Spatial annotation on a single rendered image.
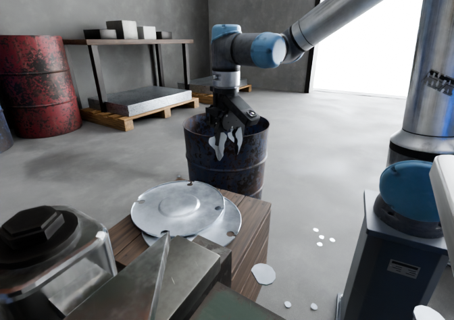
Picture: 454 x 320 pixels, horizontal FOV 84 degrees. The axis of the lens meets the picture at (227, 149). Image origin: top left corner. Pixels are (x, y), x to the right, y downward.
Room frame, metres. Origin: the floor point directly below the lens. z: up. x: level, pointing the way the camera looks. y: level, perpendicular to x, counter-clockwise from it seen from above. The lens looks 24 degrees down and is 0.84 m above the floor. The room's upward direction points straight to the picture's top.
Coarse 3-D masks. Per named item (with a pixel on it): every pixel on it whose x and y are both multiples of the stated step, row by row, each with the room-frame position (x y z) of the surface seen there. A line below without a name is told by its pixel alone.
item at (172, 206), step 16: (144, 192) 0.73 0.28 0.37; (160, 192) 0.74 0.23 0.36; (176, 192) 0.74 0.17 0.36; (192, 192) 0.74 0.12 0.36; (208, 192) 0.74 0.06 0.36; (144, 208) 0.65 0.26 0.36; (160, 208) 0.64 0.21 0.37; (176, 208) 0.64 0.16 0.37; (192, 208) 0.64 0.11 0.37; (208, 208) 0.65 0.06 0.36; (144, 224) 0.57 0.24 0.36; (160, 224) 0.57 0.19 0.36; (176, 224) 0.57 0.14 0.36; (192, 224) 0.57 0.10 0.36; (208, 224) 0.57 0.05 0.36
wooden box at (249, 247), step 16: (224, 192) 0.75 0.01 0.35; (240, 208) 0.66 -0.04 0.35; (256, 208) 0.66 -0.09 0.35; (128, 224) 0.58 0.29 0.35; (256, 224) 0.58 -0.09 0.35; (112, 240) 0.52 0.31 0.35; (128, 240) 0.52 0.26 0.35; (144, 240) 0.52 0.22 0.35; (240, 240) 0.52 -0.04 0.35; (256, 240) 0.56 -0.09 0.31; (128, 256) 0.47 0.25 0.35; (240, 256) 0.47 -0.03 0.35; (256, 256) 0.57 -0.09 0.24; (240, 272) 0.46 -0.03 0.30; (240, 288) 0.46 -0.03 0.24; (256, 288) 0.59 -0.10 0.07
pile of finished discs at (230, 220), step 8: (224, 200) 0.70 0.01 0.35; (216, 208) 0.66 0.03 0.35; (224, 208) 0.66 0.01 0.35; (232, 208) 0.66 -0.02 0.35; (224, 216) 0.62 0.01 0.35; (232, 216) 0.62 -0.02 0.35; (240, 216) 0.61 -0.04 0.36; (216, 224) 0.58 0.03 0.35; (224, 224) 0.58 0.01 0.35; (232, 224) 0.58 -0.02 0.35; (240, 224) 0.57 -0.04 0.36; (144, 232) 0.55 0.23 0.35; (200, 232) 0.55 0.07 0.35; (208, 232) 0.55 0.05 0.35; (216, 232) 0.55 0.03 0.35; (224, 232) 0.55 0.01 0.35; (152, 240) 0.52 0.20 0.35; (216, 240) 0.52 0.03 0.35; (224, 240) 0.52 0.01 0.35
